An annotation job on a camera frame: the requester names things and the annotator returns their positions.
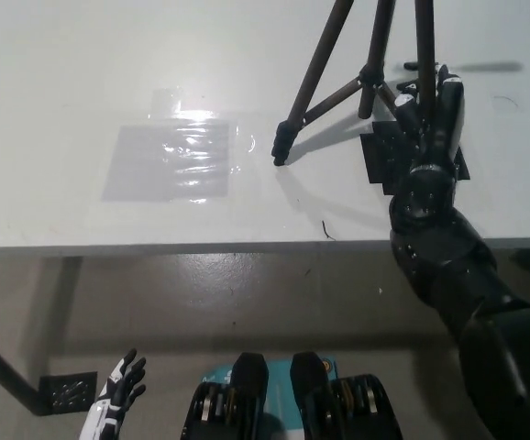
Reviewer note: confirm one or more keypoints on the clear tape patch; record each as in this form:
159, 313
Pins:
168, 160

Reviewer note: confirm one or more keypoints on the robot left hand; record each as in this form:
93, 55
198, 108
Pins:
109, 412

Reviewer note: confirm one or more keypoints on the grey camera tripod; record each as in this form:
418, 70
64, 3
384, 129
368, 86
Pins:
317, 69

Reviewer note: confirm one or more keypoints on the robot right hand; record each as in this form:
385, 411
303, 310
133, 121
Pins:
450, 119

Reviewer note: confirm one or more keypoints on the black tape patch on table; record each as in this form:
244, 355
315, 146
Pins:
382, 156

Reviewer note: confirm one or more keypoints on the grey table leg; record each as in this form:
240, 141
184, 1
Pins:
63, 311

